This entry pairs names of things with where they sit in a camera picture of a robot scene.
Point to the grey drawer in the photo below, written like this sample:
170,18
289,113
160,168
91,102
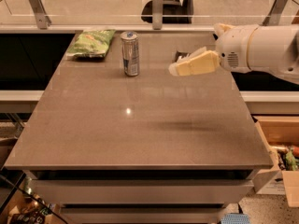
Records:
143,215
142,191

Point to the green chips bag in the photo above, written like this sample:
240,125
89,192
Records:
91,44

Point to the dark chocolate bar wrapper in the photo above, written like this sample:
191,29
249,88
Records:
181,57

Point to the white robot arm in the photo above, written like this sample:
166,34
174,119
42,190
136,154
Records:
275,51

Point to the middle metal railing bracket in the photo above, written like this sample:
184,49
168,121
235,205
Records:
157,14

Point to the right metal railing bracket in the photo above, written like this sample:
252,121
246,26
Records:
274,15

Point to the upper grey drawer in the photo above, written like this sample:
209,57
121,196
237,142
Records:
142,191

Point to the lower grey drawer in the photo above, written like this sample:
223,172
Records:
143,215

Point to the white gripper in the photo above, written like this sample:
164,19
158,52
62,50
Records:
233,48

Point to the silver blue redbull can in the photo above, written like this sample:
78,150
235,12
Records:
130,53

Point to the black office chair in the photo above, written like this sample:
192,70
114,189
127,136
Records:
177,11

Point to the metal railing bracket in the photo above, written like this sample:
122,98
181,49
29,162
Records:
42,19
157,14
274,15

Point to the cardboard box with items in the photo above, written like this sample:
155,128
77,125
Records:
281,139

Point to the left metal railing bracket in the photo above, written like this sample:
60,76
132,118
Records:
42,19

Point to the blue perforated object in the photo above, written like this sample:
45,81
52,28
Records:
235,219

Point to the box of snacks lower left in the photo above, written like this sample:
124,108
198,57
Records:
24,210

